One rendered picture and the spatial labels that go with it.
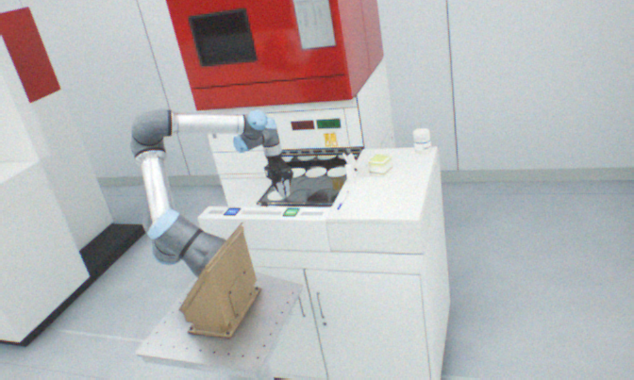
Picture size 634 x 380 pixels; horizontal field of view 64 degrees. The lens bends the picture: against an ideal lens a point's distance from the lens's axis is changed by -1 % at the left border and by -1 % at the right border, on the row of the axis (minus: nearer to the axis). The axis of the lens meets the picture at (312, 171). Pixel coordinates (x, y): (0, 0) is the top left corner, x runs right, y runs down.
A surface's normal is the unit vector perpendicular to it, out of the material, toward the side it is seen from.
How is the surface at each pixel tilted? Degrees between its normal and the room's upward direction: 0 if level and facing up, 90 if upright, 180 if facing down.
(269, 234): 90
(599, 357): 0
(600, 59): 90
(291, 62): 91
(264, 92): 90
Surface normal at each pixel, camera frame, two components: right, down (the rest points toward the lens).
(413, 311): -0.31, 0.45
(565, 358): -0.18, -0.89
